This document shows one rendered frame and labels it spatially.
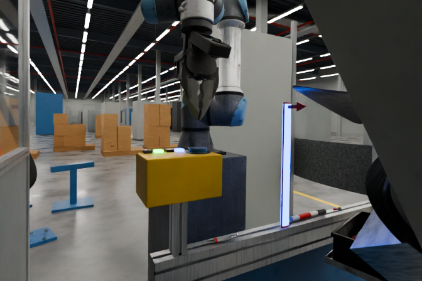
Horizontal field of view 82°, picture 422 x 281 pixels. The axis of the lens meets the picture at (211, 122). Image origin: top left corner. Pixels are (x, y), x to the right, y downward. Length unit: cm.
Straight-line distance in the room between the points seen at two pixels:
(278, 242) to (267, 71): 204
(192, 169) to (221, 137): 175
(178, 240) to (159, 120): 798
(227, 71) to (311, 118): 949
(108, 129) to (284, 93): 591
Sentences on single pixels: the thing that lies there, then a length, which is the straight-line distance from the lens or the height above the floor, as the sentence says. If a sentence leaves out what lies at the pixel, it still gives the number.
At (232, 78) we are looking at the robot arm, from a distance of 96.
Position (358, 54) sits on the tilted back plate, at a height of 119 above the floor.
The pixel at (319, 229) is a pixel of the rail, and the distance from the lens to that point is 83.
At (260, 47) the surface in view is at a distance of 256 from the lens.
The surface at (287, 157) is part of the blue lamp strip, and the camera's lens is 68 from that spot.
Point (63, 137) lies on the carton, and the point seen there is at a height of 45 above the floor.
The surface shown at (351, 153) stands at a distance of 236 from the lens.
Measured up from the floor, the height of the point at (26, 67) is 137.
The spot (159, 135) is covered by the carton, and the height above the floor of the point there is 54.
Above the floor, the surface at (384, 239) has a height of 98.
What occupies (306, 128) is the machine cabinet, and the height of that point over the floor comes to 81.
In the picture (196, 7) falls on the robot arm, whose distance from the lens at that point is 57.
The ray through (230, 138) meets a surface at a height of 96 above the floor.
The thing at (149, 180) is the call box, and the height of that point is 103.
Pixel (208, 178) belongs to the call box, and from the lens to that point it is 51.
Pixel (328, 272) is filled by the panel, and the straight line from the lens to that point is 95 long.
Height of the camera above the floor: 115
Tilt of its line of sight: 1 degrees down
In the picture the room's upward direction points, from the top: 1 degrees clockwise
